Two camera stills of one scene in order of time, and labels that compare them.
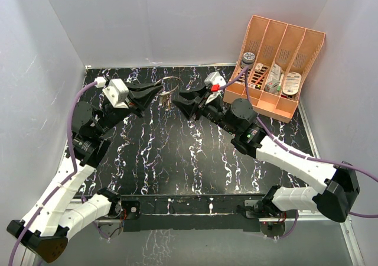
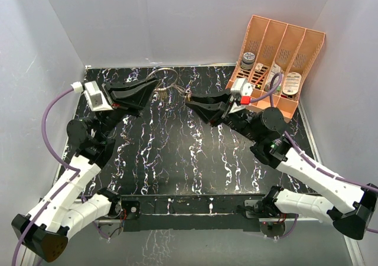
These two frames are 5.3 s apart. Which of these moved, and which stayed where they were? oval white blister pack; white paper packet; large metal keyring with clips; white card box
Moved: large metal keyring with clips
Stayed: white card box; white paper packet; oval white blister pack
